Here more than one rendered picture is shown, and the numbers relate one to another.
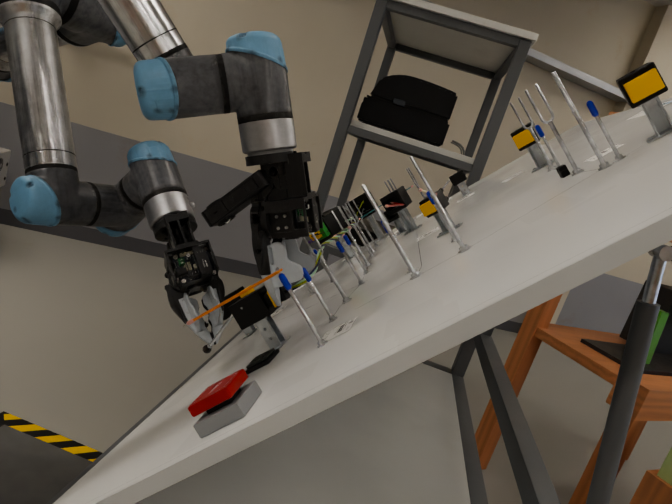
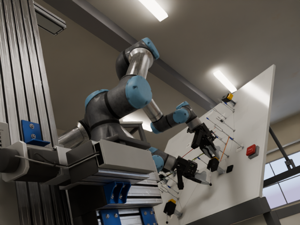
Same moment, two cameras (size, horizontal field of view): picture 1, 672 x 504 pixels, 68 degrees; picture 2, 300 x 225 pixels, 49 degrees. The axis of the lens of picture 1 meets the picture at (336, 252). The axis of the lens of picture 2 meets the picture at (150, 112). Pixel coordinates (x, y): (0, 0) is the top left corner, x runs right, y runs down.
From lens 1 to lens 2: 1.69 m
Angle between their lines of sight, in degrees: 57
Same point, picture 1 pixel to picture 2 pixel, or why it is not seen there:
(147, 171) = (160, 152)
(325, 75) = not seen: outside the picture
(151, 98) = (186, 115)
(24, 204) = (160, 161)
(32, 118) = not seen: hidden behind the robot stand
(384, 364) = (268, 123)
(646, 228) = (270, 96)
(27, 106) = not seen: hidden behind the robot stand
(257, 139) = (198, 121)
